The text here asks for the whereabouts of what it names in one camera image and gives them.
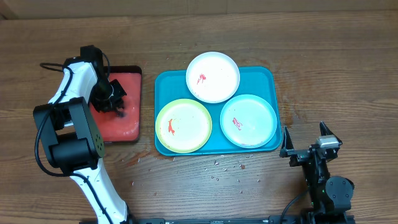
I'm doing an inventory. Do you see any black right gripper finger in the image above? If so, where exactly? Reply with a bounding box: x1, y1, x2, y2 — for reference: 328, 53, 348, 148
281, 126, 294, 152
319, 121, 333, 136

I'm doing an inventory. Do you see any dark green sponge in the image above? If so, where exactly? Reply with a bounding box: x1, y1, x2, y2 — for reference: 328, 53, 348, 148
114, 108, 126, 118

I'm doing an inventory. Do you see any yellow-green plate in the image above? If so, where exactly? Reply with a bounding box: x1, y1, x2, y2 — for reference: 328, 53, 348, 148
155, 99, 213, 154

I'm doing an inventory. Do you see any white plate with red stain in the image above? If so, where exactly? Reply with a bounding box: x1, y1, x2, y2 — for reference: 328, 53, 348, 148
185, 52, 240, 103

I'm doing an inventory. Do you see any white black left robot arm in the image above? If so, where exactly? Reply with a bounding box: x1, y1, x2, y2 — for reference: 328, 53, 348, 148
33, 58, 136, 223

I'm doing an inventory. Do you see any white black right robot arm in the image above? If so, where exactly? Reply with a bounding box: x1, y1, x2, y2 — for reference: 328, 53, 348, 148
279, 121, 356, 224

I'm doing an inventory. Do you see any red tray with dark rim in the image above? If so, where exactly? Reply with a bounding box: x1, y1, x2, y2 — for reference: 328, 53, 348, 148
90, 65, 142, 142

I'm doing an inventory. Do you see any light blue plate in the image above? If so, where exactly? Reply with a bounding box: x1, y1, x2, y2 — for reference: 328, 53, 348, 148
220, 94, 277, 149

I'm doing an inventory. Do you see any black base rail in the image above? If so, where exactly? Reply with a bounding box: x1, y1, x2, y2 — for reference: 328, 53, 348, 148
136, 214, 355, 224

